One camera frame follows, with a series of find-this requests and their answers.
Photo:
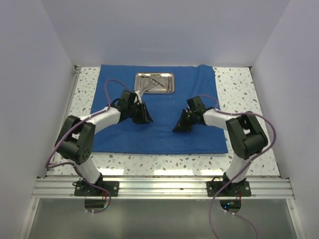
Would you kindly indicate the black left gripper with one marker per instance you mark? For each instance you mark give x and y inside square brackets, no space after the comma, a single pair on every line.
[145,119]

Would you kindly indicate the steel surgical scissors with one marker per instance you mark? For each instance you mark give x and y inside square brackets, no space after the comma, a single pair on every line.
[154,83]

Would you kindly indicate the aluminium mounting rail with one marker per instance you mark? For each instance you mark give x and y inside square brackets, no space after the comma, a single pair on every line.
[186,178]

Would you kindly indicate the stainless steel instrument tray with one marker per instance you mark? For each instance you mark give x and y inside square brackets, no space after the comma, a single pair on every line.
[165,78]

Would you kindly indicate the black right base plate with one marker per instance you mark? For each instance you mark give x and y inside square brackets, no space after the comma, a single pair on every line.
[232,190]

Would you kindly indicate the blue surgical drape cloth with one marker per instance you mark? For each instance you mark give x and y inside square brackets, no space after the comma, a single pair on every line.
[165,110]

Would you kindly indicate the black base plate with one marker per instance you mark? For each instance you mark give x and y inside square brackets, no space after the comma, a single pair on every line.
[101,188]
[232,190]

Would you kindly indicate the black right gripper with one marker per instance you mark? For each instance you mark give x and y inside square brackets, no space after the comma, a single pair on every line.
[181,126]

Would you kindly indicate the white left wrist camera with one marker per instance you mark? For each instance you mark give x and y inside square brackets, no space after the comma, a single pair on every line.
[139,95]

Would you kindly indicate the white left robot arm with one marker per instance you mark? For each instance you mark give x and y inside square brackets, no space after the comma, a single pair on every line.
[75,140]

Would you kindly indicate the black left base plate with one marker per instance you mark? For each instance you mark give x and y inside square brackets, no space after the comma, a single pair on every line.
[101,188]

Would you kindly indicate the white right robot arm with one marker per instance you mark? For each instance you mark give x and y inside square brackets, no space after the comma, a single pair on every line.
[247,138]

